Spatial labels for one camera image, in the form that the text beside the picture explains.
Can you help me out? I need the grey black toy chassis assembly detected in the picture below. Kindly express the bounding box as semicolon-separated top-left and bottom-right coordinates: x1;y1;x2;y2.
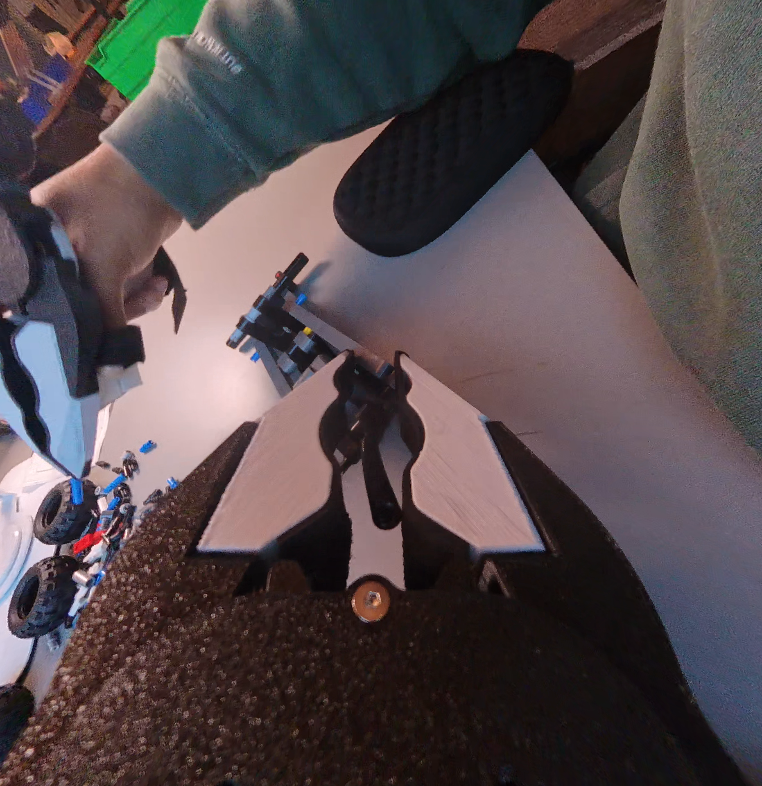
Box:
226;252;414;530

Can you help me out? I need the black toy tyre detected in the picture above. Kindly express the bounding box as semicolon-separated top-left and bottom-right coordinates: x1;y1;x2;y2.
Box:
7;556;81;639
34;479;99;546
0;684;35;768

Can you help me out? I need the black textured chair cushion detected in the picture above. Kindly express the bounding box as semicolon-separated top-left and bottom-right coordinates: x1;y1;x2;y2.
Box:
333;49;575;257

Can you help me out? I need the small green bin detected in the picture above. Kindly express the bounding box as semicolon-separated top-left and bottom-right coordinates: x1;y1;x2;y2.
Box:
86;0;225;102

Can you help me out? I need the metal book stand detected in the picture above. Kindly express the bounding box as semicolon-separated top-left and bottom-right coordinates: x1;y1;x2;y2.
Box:
0;399;114;691

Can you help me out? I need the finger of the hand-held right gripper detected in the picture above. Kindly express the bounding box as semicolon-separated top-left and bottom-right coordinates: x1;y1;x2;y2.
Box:
0;333;51;453
14;318;97;480

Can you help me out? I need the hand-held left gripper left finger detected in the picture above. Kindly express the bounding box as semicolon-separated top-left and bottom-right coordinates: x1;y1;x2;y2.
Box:
195;354;352;555

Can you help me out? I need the grey desk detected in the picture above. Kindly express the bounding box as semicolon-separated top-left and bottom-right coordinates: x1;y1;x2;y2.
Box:
25;120;762;786

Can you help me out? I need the pile of small toy parts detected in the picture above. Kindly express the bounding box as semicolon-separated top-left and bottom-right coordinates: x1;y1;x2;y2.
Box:
74;439;185;652

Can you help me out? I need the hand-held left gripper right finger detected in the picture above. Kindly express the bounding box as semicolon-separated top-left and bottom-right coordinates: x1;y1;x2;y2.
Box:
395;352;547;558

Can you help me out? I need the person's right hand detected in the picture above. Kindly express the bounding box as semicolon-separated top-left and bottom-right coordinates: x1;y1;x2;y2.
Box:
29;143;186;330

